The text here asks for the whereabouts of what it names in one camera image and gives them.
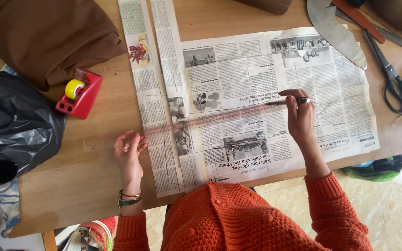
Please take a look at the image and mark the grey metal curve ruler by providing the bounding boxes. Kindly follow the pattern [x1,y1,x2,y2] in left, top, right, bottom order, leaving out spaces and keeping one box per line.
[306,0,368,70]

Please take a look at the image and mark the orange-brown wooden ruler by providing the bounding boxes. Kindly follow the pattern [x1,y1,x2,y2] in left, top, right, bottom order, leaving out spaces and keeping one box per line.
[332,0,386,44]

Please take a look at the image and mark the black plastic bag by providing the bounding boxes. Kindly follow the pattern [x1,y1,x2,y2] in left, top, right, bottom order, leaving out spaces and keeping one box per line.
[0,71,68,186]

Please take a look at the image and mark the gold bracelet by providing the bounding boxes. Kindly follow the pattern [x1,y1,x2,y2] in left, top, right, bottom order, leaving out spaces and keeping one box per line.
[119,189,143,198]

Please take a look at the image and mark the blue white patterned cloth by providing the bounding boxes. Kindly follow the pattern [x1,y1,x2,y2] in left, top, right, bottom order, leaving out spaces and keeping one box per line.
[0,179,21,238]

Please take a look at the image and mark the dark pen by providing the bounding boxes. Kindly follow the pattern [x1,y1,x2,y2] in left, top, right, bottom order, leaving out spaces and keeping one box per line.
[265,98,311,106]

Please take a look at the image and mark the brown fabric piece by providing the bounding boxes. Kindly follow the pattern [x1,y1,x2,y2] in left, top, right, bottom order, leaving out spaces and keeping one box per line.
[234,0,293,16]

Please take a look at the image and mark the green plastic bag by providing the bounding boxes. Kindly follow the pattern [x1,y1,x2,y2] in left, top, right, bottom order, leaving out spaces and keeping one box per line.
[342,154,402,183]

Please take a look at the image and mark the red tape dispenser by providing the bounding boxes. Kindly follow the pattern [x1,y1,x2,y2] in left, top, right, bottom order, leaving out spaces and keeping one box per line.
[55,68,103,120]

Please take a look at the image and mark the transparent plastic ruler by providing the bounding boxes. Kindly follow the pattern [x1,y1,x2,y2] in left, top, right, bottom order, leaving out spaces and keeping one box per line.
[83,101,289,152]

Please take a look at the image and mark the narrow newspaper strip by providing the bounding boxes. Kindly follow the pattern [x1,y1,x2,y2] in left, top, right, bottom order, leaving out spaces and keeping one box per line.
[118,0,186,198]

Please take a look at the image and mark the person's left hand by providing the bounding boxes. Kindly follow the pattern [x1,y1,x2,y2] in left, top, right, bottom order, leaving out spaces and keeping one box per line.
[113,131,149,187]

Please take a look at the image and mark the black handled scissors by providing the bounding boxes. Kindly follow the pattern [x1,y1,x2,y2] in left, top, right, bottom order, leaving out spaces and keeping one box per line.
[364,29,402,115]

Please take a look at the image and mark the large newspaper sheet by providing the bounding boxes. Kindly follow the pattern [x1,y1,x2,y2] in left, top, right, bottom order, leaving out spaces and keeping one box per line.
[150,0,380,193]

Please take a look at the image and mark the brown round object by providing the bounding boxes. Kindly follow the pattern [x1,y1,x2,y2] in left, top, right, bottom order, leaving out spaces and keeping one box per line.
[371,0,402,39]

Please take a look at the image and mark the orange knitted sweater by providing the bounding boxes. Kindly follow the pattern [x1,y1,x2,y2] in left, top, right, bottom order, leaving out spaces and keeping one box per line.
[113,171,374,251]

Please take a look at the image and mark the yellow tape roll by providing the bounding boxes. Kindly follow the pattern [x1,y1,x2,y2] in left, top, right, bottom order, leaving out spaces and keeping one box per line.
[64,79,86,101]

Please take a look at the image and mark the green strap wristwatch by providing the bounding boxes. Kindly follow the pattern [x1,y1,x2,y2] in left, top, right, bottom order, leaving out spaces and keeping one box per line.
[117,195,142,208]

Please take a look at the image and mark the person's right hand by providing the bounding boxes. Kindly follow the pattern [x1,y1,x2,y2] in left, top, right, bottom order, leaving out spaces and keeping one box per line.
[278,89,316,144]

